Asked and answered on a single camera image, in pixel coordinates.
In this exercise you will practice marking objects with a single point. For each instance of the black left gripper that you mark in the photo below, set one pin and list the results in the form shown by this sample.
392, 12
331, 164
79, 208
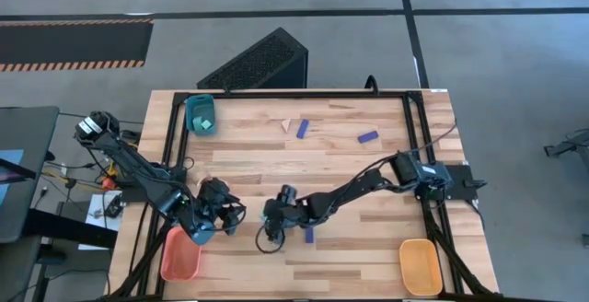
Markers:
214, 196

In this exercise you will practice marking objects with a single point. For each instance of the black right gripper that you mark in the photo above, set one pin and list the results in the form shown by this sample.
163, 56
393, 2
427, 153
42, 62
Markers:
283, 207

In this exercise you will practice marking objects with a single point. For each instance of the dark blue rectangular block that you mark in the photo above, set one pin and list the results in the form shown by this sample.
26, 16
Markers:
302, 129
367, 136
309, 235

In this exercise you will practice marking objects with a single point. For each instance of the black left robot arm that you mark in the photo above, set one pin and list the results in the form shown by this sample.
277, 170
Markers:
133, 164

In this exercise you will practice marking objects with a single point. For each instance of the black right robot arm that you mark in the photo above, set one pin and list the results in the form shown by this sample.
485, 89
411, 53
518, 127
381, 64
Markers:
349, 196

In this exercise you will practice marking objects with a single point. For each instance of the orange plastic bin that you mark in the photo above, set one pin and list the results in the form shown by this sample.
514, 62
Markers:
179, 260

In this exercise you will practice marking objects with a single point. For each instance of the wooden triangle block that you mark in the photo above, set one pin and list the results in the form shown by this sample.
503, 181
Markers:
286, 126

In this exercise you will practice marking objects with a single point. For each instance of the small black device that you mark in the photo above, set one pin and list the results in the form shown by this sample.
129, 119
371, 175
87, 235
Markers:
113, 206

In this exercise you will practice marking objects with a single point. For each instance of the teal plastic bin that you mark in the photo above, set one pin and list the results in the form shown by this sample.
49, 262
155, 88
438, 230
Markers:
195, 106

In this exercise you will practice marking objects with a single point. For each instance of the white paper sheet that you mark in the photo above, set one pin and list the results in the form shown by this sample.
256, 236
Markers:
94, 221

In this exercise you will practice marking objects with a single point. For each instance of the yellow plastic bin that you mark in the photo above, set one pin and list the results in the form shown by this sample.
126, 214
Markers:
419, 267

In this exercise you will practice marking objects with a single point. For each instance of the black perforated computer case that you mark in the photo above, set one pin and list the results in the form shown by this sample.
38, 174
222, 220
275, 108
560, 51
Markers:
262, 62

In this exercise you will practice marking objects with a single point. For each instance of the black desk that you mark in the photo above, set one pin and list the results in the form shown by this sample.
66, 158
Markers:
32, 177

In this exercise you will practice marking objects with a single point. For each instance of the monitor with blue screen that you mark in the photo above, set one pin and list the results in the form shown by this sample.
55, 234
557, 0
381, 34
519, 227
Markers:
9, 159

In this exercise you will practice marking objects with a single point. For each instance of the black hazard-striped floor mat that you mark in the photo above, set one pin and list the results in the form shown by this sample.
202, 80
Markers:
69, 44

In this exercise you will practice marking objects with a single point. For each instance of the black stand base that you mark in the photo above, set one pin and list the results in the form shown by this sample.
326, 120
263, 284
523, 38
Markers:
568, 144

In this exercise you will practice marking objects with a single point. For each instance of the black metal table frame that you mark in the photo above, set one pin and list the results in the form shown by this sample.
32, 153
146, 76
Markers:
299, 95

